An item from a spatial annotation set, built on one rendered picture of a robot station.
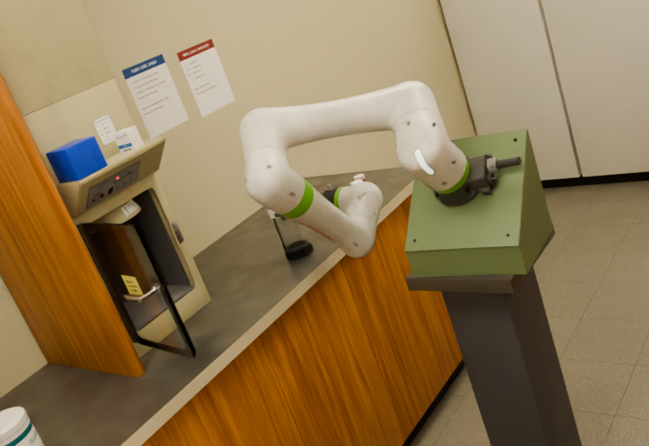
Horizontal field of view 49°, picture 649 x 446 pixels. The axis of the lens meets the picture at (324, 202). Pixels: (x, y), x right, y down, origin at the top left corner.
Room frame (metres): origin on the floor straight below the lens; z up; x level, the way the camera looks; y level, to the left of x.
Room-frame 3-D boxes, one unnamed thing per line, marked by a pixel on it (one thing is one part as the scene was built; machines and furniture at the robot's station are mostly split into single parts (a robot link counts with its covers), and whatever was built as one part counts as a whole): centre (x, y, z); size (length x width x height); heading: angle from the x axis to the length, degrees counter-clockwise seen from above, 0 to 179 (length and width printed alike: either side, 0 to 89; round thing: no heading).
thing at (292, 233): (2.30, 0.14, 1.06); 0.11 x 0.11 x 0.21
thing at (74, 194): (2.02, 0.52, 1.46); 0.32 x 0.11 x 0.10; 138
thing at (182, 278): (2.14, 0.66, 1.19); 0.26 x 0.24 x 0.35; 138
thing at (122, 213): (2.14, 0.63, 1.34); 0.18 x 0.18 x 0.05
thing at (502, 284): (1.84, -0.37, 0.92); 0.32 x 0.32 x 0.04; 47
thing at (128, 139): (2.08, 0.47, 1.54); 0.05 x 0.05 x 0.06; 64
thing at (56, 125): (2.14, 0.66, 1.32); 0.32 x 0.25 x 0.77; 138
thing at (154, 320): (1.82, 0.56, 1.19); 0.30 x 0.01 x 0.40; 41
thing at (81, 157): (1.94, 0.59, 1.55); 0.10 x 0.10 x 0.09; 48
